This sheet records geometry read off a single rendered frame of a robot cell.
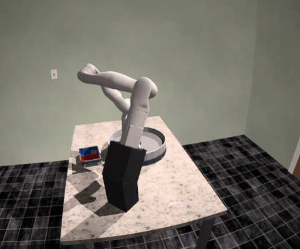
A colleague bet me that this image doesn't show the grey divided bin with blue and red compartments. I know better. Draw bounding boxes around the grey divided bin with blue and red compartments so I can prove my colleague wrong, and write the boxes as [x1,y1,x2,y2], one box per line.
[79,146,102,168]

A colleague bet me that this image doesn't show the grey round turntable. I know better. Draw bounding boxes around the grey round turntable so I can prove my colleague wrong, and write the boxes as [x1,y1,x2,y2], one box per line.
[107,126,166,166]

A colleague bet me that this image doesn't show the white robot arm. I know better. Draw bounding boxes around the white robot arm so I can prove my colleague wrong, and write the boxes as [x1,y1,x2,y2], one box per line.
[77,63,157,148]

